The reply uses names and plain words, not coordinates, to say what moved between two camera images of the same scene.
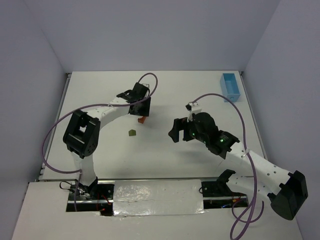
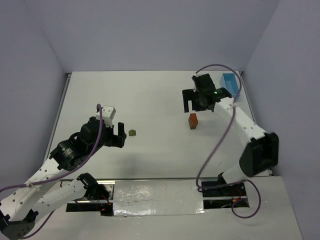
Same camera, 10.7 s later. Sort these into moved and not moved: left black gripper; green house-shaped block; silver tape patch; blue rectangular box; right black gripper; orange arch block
Moved: right black gripper; orange arch block; left black gripper
Not moved: green house-shaped block; silver tape patch; blue rectangular box
